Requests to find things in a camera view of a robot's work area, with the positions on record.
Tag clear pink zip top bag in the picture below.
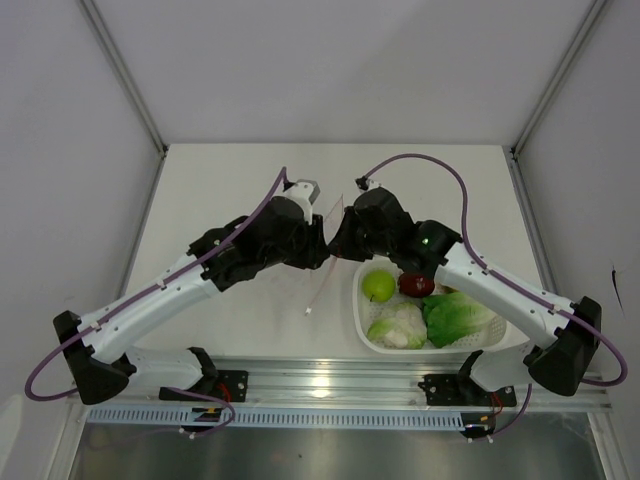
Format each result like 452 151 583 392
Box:
304 194 345 318

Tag pale green cabbage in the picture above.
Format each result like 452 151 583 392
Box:
366 302 427 350

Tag green lettuce leaf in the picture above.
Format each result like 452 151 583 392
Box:
422 292 496 348

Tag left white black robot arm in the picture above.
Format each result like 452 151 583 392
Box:
53 196 329 405

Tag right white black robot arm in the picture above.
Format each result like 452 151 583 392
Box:
329 187 602 404

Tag green apple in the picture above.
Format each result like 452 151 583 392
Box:
362 269 396 303

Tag white perforated plastic basket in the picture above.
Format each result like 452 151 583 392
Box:
352 258 525 356

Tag red apple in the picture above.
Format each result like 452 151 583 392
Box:
397 273 435 298

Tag yellow orange mango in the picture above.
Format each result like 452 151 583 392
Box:
439 284 458 294

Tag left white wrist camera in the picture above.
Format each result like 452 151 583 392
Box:
283 179 320 225

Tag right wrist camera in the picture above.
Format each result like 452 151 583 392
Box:
355 176 382 193

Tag aluminium mounting rail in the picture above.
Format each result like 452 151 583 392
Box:
98 357 612 413

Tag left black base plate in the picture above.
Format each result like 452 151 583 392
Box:
159 370 249 403

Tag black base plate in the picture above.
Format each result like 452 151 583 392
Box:
159 370 249 403
417 374 517 407

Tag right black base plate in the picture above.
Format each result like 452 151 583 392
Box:
417 374 517 407

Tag white slotted cable duct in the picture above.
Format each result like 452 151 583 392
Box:
87 405 465 432

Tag left aluminium frame post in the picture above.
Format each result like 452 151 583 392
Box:
76 0 168 155

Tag aluminium frame post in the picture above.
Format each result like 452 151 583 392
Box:
510 0 614 161
76 0 168 155

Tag right aluminium frame post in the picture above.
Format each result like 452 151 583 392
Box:
510 0 614 161

